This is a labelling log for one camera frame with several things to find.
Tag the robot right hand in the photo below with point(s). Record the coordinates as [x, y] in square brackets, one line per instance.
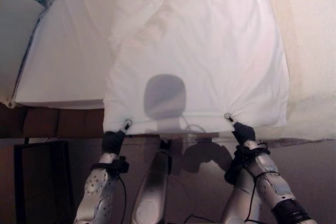
[245, 132]

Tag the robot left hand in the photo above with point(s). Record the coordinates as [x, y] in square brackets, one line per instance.
[112, 142]

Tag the white duvet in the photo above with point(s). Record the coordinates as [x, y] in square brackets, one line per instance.
[199, 51]

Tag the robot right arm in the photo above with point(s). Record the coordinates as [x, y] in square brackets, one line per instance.
[267, 176]

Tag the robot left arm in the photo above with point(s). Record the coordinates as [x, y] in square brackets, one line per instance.
[98, 190]

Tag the white mattress with sheet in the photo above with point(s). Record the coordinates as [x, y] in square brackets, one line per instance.
[71, 51]

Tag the cream blanket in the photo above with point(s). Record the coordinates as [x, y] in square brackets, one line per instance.
[309, 51]

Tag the white pillow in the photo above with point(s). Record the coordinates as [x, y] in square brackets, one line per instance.
[15, 48]

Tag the brown wooden bed frame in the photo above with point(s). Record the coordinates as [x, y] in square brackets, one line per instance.
[57, 123]

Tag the black box frame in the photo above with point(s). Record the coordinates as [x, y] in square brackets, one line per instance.
[42, 182]

